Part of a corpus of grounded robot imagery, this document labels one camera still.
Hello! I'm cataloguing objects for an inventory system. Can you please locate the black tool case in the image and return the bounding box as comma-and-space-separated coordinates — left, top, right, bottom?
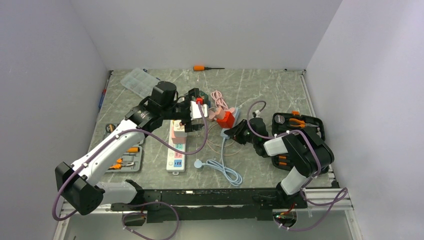
270, 111, 331, 172

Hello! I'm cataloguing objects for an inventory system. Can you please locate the red cube socket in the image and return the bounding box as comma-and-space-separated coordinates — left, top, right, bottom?
216, 112, 233, 128

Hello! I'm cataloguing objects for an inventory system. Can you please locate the pink cable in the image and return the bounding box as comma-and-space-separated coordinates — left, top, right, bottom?
210, 90, 230, 112

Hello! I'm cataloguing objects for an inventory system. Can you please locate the orange handled screwdriver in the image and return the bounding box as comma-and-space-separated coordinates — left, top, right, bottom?
192, 65, 225, 72

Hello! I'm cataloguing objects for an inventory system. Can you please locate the white power strip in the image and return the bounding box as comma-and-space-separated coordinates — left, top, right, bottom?
166, 120, 186, 175

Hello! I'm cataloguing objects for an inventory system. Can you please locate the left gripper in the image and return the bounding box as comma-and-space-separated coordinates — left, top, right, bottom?
161, 89, 206, 132

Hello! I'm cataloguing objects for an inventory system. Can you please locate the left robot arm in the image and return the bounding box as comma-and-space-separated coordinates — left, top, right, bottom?
55, 81, 208, 216

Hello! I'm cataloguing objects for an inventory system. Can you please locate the green cube socket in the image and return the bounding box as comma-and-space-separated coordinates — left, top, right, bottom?
184, 89, 210, 104

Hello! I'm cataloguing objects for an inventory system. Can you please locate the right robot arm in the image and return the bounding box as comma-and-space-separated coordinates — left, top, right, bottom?
224, 117, 335, 208

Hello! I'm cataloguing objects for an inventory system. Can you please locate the light blue cable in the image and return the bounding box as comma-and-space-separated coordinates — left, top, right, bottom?
193, 136, 244, 187

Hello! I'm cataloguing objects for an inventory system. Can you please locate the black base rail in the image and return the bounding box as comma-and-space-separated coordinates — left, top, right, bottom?
111, 187, 308, 223

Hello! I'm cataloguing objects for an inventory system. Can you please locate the pink charger plug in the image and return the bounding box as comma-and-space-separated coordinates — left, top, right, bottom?
208, 107, 230, 121

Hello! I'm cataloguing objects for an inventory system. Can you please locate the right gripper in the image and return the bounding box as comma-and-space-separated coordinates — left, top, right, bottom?
225, 119, 257, 145

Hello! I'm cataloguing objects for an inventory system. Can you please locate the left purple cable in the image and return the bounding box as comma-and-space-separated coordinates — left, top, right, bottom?
51, 99, 210, 240

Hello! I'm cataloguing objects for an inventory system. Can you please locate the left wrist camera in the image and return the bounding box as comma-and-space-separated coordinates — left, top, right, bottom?
189, 98, 209, 120

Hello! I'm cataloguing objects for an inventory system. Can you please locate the grey tool tray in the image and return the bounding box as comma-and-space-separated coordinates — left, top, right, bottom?
107, 140, 144, 173

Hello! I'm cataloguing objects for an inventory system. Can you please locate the pink cube socket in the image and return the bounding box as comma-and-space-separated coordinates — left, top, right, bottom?
171, 129, 187, 144

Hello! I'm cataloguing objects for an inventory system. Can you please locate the light blue power strip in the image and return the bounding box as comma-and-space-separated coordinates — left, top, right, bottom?
220, 107, 240, 140

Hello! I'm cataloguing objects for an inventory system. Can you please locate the thin pink wire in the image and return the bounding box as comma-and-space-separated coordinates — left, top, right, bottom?
206, 129, 246, 157

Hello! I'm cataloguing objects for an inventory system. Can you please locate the white cube socket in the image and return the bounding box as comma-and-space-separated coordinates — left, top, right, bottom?
173, 120, 188, 138

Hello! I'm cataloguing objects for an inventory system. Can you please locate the clear plastic screw box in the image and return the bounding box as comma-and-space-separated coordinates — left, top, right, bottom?
120, 68, 160, 99

